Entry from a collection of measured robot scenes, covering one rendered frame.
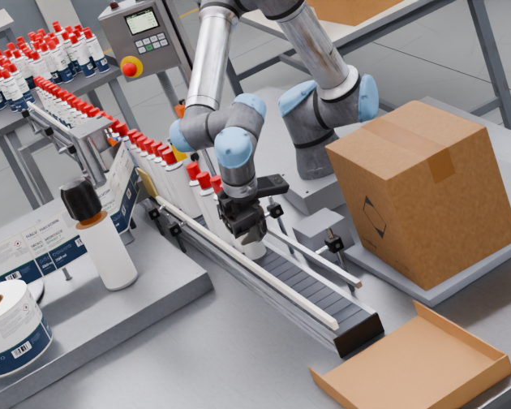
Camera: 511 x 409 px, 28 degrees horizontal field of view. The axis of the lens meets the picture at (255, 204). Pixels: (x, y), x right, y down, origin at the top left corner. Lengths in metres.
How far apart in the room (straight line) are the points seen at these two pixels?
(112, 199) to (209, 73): 0.64
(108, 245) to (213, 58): 0.56
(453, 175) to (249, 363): 0.58
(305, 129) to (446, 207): 0.68
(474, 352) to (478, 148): 0.42
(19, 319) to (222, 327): 0.48
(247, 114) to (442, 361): 0.65
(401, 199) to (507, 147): 0.68
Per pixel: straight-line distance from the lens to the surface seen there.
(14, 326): 2.45
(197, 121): 2.21
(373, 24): 4.24
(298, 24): 2.44
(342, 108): 2.58
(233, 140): 2.07
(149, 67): 2.70
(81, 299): 2.66
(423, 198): 2.06
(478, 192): 2.12
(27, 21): 10.29
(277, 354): 2.16
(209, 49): 2.33
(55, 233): 2.76
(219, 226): 2.52
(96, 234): 2.55
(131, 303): 2.52
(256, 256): 2.43
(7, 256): 2.76
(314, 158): 2.69
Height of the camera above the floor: 1.96
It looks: 23 degrees down
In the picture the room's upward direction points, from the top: 23 degrees counter-clockwise
